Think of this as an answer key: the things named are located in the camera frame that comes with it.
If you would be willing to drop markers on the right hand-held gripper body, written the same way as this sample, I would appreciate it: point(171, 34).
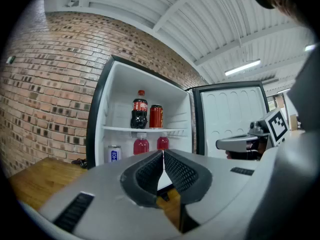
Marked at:
point(276, 126)

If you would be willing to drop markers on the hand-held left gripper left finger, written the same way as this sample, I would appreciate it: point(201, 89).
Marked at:
point(143, 181)

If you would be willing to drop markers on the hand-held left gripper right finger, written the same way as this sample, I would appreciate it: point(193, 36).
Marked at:
point(190, 177)

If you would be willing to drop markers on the black mini fridge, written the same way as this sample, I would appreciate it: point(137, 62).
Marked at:
point(225, 114)

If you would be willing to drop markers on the cola bottle with red cap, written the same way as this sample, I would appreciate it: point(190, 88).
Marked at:
point(139, 114)

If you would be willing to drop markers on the red drink bottle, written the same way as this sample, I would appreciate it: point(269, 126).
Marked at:
point(163, 142)
point(141, 146)

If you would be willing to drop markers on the white and blue can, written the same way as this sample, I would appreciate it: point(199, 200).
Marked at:
point(114, 154)

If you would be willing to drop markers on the person's light shirt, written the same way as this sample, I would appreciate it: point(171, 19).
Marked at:
point(300, 184)

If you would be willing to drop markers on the red drink can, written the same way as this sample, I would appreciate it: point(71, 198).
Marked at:
point(156, 116)

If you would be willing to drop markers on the long ceiling light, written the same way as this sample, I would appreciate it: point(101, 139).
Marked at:
point(242, 67)
point(310, 47)

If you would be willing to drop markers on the wooden platform board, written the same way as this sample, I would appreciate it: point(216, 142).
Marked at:
point(42, 181)

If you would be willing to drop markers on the wall socket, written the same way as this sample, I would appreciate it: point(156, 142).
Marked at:
point(10, 59)

